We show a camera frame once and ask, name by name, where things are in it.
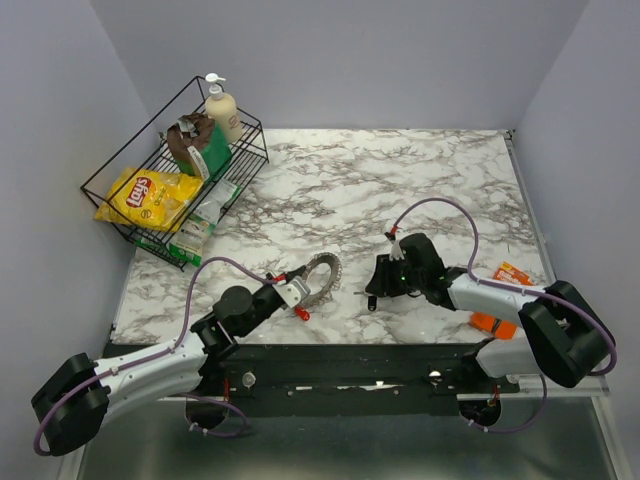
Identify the orange box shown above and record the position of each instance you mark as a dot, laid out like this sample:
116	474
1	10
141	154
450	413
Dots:
498	315

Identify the black wire rack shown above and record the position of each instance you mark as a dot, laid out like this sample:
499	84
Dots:
147	149

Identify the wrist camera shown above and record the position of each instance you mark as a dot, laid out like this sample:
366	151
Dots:
396	252
292	292

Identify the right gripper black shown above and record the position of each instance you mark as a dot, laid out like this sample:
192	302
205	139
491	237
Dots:
380	283

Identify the red key tag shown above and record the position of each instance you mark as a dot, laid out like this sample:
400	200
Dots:
302	313

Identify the key with black fob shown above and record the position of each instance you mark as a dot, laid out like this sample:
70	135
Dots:
371	300

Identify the cream pump lotion bottle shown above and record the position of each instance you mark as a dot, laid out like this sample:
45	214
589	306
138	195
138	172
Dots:
221	107

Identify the yellow Lays chip bag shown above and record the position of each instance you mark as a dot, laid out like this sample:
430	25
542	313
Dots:
149	199

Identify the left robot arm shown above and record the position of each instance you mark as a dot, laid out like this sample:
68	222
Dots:
84	394

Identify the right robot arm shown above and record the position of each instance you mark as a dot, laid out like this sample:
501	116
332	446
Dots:
563	338

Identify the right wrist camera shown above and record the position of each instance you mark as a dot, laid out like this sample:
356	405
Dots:
396	252

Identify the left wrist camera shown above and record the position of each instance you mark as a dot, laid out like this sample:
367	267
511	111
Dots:
292	292

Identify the brown and green bag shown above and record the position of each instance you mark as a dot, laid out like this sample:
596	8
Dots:
199	147

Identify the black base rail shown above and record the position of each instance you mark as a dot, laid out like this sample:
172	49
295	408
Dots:
355	380

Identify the white green package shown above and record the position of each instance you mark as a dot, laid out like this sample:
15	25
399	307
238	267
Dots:
188	243

